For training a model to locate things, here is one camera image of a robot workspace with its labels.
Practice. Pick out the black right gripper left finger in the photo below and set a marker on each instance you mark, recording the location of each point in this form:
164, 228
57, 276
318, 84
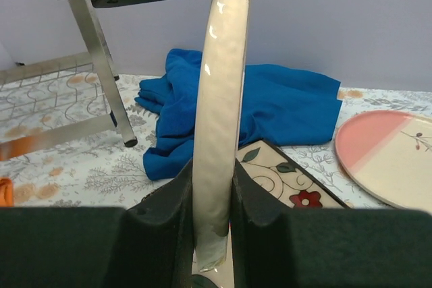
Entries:
148, 245

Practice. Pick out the pink cream round plate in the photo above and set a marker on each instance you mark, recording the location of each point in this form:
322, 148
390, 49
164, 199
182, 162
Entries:
388, 154

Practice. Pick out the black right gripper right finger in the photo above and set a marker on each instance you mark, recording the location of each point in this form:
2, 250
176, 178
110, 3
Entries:
278, 246

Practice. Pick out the blue cloth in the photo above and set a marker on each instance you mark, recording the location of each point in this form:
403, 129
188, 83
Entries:
286, 107

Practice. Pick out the square floral plate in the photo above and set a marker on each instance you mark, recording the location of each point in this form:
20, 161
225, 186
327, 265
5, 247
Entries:
284, 178

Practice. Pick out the steel dish rack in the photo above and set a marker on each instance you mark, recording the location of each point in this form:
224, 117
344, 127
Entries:
63, 99

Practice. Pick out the orange cloth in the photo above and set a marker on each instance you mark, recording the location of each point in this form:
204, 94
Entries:
6, 192

